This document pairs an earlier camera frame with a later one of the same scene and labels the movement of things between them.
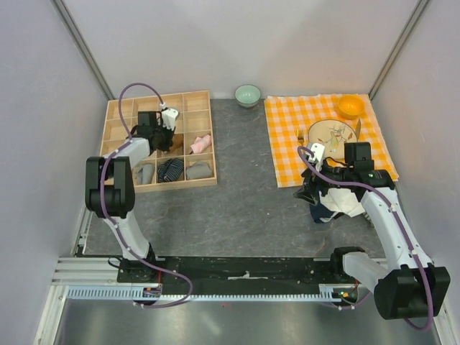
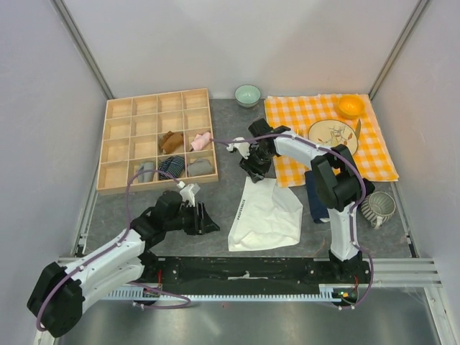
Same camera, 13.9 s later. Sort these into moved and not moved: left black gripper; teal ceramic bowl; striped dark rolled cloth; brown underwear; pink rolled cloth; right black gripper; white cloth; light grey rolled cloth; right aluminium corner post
Moved: left black gripper; right black gripper; white cloth
Not moved: teal ceramic bowl; striped dark rolled cloth; brown underwear; light grey rolled cloth; pink rolled cloth; right aluminium corner post
